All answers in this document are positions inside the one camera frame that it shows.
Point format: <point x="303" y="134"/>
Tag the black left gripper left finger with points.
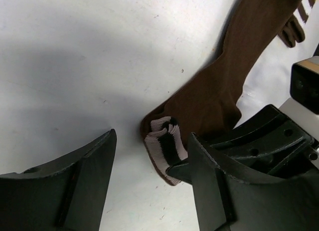
<point x="65" y="194"/>

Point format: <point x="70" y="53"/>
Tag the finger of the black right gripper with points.
<point x="269" y="142"/>
<point x="180" y="171"/>

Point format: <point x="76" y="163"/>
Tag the mustard yellow striped-cuff sock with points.
<point x="303" y="11"/>

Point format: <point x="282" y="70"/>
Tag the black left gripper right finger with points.
<point x="230" y="196"/>

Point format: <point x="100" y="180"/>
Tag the dark brown striped-cuff sock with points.
<point x="206" y="105"/>

